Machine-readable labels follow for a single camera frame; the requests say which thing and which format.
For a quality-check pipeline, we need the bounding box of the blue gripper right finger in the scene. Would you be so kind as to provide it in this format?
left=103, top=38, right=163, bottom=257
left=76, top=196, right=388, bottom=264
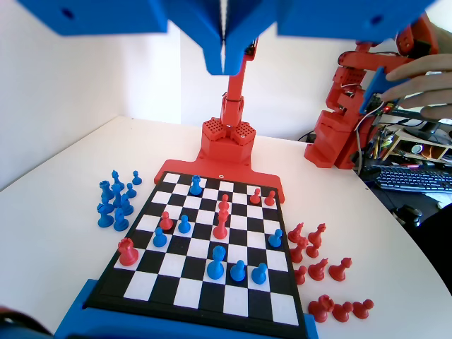
left=225, top=0, right=439, bottom=76

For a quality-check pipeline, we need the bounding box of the black computer keyboard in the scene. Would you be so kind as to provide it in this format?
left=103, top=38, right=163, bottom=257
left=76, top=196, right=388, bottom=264
left=373, top=165, right=452, bottom=194

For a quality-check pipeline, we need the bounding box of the person's hand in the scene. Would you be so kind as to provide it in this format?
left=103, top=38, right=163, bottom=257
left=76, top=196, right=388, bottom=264
left=381, top=52, right=452, bottom=124

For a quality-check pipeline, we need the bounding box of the blue chess piece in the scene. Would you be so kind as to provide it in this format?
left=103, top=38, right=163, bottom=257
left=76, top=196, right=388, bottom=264
left=112, top=183, right=124, bottom=209
left=119, top=193, right=134, bottom=217
left=97, top=203, right=116, bottom=229

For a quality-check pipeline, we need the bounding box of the blue chess knight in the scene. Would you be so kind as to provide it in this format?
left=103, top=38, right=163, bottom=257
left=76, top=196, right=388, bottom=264
left=112, top=207, right=130, bottom=232

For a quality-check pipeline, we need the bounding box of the blue leader arm handle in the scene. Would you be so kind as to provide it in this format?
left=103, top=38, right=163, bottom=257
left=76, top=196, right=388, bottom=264
left=359, top=66, right=412, bottom=116

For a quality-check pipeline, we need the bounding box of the tall red piece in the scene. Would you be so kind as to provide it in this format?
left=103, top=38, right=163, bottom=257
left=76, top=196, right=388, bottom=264
left=213, top=208, right=230, bottom=240

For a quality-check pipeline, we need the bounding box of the black monitor stand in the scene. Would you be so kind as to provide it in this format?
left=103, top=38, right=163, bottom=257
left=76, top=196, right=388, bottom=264
left=404, top=118, right=452, bottom=142

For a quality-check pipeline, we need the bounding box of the black and white chessboard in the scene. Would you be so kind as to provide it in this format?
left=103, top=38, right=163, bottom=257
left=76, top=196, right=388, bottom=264
left=83, top=170, right=307, bottom=328

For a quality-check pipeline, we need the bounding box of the black computer mouse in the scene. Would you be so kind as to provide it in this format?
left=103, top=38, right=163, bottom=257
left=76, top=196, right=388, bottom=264
left=393, top=204, right=424, bottom=227

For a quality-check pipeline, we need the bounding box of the red leader arm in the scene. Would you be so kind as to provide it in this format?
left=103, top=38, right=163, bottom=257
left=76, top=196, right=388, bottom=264
left=303, top=13, right=441, bottom=171

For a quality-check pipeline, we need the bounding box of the wooden desk organizer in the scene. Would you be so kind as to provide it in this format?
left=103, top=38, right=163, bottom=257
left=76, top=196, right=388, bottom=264
left=367, top=126, right=452, bottom=167

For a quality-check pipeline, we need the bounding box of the blue base plate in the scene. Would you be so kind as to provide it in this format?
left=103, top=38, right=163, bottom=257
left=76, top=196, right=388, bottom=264
left=52, top=278, right=319, bottom=339

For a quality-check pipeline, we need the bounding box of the red chess rook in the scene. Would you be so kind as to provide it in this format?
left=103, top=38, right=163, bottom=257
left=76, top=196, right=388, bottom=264
left=117, top=238, right=139, bottom=268
left=308, top=295, right=335, bottom=323

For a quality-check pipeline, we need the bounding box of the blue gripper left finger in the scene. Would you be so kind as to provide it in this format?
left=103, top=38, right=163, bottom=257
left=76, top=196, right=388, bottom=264
left=16, top=0, right=225, bottom=76

